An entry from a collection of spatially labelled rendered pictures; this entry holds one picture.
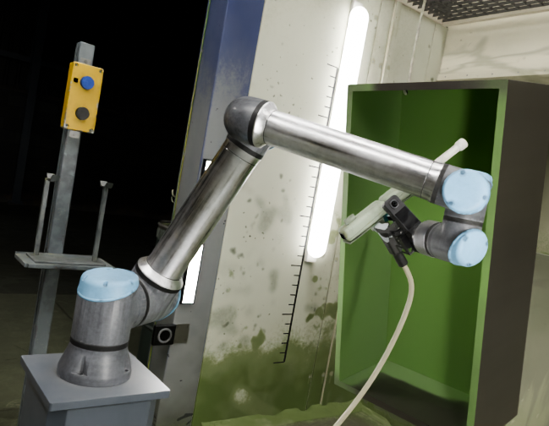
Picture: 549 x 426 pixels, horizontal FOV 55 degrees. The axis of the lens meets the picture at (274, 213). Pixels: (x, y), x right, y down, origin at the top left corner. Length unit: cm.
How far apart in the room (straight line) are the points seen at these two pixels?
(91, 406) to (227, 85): 144
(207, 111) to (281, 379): 140
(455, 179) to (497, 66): 202
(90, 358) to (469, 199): 98
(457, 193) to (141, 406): 93
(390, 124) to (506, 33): 111
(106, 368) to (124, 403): 10
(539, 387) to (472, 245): 171
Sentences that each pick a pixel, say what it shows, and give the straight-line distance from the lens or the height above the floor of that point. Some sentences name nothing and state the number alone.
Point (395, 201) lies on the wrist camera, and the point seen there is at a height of 123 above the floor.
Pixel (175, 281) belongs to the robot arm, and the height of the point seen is 90.
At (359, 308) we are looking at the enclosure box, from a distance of 229.
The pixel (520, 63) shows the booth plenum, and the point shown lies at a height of 204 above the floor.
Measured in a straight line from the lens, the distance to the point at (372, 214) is 152.
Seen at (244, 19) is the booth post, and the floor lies 189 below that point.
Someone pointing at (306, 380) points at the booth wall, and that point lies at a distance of 297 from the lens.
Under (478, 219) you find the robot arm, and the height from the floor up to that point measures 122.
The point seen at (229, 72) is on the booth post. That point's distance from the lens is 236.
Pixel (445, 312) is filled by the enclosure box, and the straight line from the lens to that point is 231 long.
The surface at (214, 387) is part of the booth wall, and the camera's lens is 262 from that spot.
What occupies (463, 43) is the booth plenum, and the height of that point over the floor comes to 218.
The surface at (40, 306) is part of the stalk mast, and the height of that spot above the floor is 57.
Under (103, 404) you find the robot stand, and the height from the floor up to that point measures 62.
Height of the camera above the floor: 122
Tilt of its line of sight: 3 degrees down
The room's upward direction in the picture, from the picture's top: 10 degrees clockwise
